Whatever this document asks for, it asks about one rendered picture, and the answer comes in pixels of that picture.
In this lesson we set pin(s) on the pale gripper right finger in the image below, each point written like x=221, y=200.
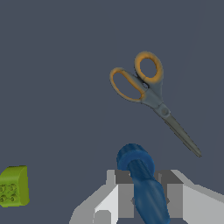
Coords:
x=189, y=201

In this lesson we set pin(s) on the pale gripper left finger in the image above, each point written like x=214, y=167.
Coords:
x=110, y=201

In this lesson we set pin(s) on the green studded toy brick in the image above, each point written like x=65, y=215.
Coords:
x=14, y=186

